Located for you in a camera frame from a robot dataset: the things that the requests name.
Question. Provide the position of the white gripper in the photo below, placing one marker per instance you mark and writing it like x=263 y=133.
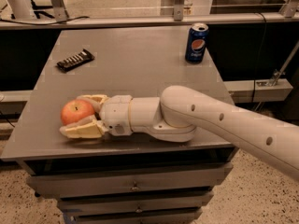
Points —
x=116 y=114

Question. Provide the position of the red apple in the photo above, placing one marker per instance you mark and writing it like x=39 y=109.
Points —
x=76 y=110

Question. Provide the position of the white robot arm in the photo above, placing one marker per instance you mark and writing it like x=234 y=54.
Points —
x=176 y=115

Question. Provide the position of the blue pepsi can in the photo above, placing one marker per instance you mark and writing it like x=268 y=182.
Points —
x=196 y=43

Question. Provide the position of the black snack bar wrapper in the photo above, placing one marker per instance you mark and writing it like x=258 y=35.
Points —
x=75 y=61

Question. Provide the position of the top grey drawer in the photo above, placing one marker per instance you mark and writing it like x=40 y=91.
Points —
x=130 y=180

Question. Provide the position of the grey drawer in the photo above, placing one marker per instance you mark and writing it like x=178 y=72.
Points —
x=167 y=216
x=136 y=203
x=130 y=180

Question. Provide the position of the grey drawer cabinet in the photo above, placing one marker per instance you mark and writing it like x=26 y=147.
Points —
x=141 y=62

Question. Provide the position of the bottom grey drawer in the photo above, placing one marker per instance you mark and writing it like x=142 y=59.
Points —
x=167 y=216

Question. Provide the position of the middle grey drawer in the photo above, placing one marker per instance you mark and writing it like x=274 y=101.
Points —
x=136 y=203

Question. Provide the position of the white pipe background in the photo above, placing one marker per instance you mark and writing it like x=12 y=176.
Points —
x=22 y=9

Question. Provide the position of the grey metal rail frame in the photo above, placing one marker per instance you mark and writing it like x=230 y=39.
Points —
x=83 y=22

